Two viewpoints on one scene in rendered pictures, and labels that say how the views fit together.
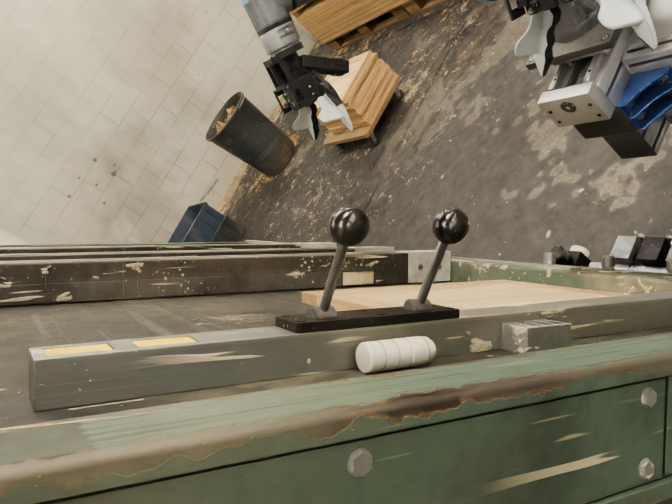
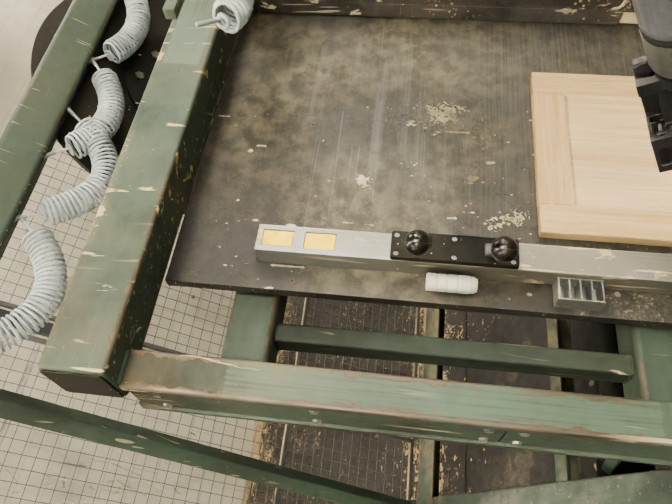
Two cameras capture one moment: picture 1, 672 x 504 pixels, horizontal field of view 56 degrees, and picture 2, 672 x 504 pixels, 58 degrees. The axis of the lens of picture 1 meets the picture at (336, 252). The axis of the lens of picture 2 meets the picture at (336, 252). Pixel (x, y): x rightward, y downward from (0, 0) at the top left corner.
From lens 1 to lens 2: 0.78 m
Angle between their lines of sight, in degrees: 65
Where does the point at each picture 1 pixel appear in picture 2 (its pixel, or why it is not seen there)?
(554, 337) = (584, 305)
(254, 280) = (520, 12)
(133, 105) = not seen: outside the picture
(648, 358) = (490, 425)
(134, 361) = (299, 255)
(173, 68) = not seen: outside the picture
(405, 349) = (451, 289)
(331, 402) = (307, 394)
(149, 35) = not seen: outside the picture
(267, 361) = (371, 265)
